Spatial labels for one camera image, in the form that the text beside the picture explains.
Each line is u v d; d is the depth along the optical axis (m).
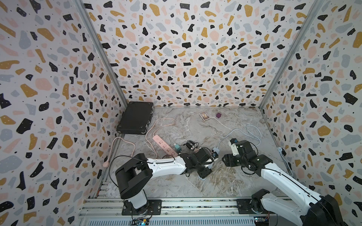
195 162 0.65
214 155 0.74
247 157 0.63
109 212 0.73
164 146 0.95
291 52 0.89
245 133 1.05
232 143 0.76
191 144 0.95
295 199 0.46
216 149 0.94
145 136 1.03
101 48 0.84
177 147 0.94
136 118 1.10
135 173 0.47
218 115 1.16
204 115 1.14
